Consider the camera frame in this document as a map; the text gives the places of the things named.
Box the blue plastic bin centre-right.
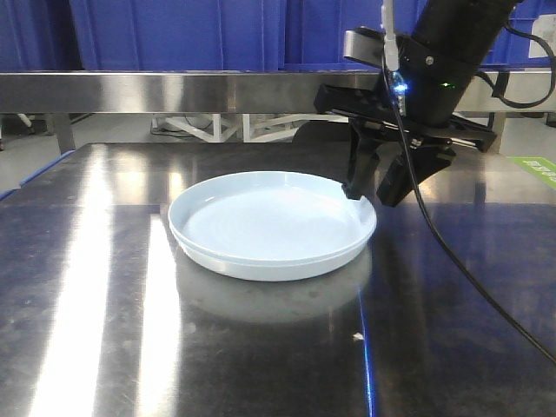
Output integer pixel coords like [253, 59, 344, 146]
[284, 0, 435, 73]

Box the black cable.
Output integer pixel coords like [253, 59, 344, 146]
[381, 17, 556, 365]

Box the stainless steel shelf rail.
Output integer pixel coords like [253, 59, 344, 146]
[0, 70, 556, 116]

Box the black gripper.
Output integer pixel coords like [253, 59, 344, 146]
[314, 84, 496, 207]

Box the green sign sticker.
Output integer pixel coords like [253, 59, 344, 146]
[509, 156, 556, 189]

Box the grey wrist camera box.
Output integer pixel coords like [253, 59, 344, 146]
[343, 27, 400, 71]

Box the white paper label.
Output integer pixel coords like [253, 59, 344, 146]
[528, 14, 556, 59]

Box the blue plastic bin centre-left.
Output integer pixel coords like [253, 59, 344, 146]
[69, 1, 287, 71]

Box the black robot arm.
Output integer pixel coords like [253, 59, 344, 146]
[314, 1, 516, 207]

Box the blue plastic bin far right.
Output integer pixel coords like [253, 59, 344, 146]
[481, 0, 555, 69]

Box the white metal frame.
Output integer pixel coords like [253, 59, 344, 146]
[150, 113, 348, 143]

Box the light blue plate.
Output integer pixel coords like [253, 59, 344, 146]
[170, 222, 376, 282]
[168, 170, 378, 279]

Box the blue plastic bin far left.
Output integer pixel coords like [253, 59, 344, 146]
[1, 0, 82, 73]

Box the black tape strip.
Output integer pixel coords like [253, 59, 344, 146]
[492, 71, 510, 100]

